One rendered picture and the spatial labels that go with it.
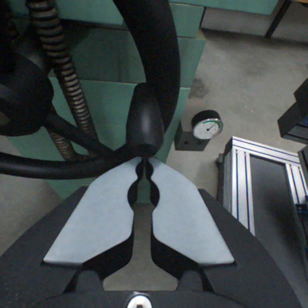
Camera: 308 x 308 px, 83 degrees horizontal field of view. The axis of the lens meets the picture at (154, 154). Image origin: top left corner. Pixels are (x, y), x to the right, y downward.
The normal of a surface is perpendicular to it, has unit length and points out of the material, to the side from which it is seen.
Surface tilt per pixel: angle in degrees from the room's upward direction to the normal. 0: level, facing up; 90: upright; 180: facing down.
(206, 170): 0
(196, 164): 0
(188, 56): 90
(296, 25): 90
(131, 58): 90
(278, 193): 0
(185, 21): 90
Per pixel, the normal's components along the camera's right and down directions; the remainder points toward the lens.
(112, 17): 0.04, 0.83
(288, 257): 0.12, -0.56
